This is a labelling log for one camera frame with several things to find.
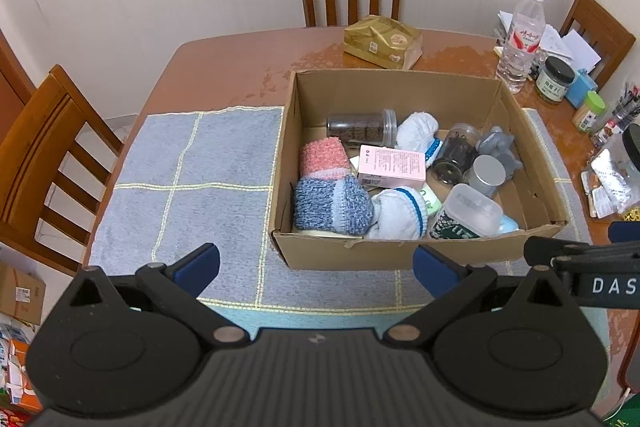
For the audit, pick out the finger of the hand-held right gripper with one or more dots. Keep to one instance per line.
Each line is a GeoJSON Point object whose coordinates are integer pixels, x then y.
{"type": "Point", "coordinates": [565, 248]}
{"type": "Point", "coordinates": [627, 233]}

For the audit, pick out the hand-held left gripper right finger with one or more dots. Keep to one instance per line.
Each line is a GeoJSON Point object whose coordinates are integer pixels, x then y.
{"type": "Point", "coordinates": [434, 268]}

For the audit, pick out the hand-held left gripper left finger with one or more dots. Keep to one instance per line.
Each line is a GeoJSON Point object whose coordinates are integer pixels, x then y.
{"type": "Point", "coordinates": [197, 264]}

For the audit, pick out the brown cardboard box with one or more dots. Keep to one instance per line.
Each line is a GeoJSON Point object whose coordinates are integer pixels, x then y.
{"type": "Point", "coordinates": [390, 252]}

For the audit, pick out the white bottle with green label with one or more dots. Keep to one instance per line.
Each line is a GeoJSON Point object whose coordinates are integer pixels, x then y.
{"type": "Point", "coordinates": [467, 214]}

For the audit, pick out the white sock bundle blue band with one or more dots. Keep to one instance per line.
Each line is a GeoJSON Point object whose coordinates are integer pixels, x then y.
{"type": "Point", "coordinates": [397, 214]}

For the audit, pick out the white green labelled container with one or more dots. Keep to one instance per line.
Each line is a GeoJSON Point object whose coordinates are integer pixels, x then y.
{"type": "Point", "coordinates": [432, 202]}

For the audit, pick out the glass bottle with silver cap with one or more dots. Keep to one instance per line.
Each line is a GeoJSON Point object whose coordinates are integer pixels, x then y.
{"type": "Point", "coordinates": [487, 174]}

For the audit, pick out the pink carton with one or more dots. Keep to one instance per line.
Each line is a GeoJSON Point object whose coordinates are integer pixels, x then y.
{"type": "Point", "coordinates": [392, 167]}

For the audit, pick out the grey rubber animal toy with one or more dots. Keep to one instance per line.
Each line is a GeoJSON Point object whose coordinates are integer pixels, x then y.
{"type": "Point", "coordinates": [500, 149]}

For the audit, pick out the clear jar of dark clips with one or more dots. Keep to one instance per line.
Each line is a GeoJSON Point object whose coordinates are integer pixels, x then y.
{"type": "Point", "coordinates": [456, 152]}

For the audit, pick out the blue knit sock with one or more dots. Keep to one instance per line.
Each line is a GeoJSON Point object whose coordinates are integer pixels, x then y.
{"type": "Point", "coordinates": [330, 204]}

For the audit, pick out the white grey sock bundle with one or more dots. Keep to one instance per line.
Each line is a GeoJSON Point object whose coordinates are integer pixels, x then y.
{"type": "Point", "coordinates": [417, 132]}

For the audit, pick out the pink knit sock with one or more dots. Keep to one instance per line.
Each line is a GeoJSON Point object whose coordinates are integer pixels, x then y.
{"type": "Point", "coordinates": [322, 157]}

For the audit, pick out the clear jar of brown rounds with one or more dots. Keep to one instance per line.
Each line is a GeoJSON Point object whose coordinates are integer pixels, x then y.
{"type": "Point", "coordinates": [360, 128]}

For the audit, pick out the gold ornament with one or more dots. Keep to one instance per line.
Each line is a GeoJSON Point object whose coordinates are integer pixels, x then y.
{"type": "Point", "coordinates": [632, 214]}

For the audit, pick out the large clear jar black lid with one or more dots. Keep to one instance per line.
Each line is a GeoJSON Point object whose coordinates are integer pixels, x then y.
{"type": "Point", "coordinates": [617, 172]}

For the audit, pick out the blue grey checked towel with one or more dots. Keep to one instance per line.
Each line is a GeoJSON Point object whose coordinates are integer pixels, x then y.
{"type": "Point", "coordinates": [200, 187]}

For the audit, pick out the cup of pens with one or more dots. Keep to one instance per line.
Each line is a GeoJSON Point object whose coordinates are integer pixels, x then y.
{"type": "Point", "coordinates": [617, 119]}

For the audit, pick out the green bag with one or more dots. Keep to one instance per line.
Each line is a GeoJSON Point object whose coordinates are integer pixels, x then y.
{"type": "Point", "coordinates": [627, 407]}

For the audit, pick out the small bottle with green lid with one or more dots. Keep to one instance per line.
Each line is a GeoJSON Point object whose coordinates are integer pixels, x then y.
{"type": "Point", "coordinates": [589, 111]}

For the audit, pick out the small blue box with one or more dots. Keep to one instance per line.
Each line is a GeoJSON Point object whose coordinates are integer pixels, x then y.
{"type": "Point", "coordinates": [581, 88]}

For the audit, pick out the small jar with black lid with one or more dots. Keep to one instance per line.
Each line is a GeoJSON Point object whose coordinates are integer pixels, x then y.
{"type": "Point", "coordinates": [555, 79]}

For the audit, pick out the cardboard box on floor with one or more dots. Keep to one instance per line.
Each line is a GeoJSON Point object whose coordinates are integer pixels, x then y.
{"type": "Point", "coordinates": [20, 292]}

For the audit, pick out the pile of white papers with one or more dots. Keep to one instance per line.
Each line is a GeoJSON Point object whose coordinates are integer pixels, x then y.
{"type": "Point", "coordinates": [560, 39]}

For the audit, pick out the orange white bag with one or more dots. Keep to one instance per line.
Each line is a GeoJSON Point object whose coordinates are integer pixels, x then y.
{"type": "Point", "coordinates": [17, 367]}

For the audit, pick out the clear water bottle red label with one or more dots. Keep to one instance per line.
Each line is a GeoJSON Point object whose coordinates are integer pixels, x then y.
{"type": "Point", "coordinates": [522, 42]}

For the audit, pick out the tan gold snack packet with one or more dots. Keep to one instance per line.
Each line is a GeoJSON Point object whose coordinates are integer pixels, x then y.
{"type": "Point", "coordinates": [382, 41]}

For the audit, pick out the wooden door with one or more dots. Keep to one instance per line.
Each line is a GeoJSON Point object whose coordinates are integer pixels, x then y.
{"type": "Point", "coordinates": [12, 77]}

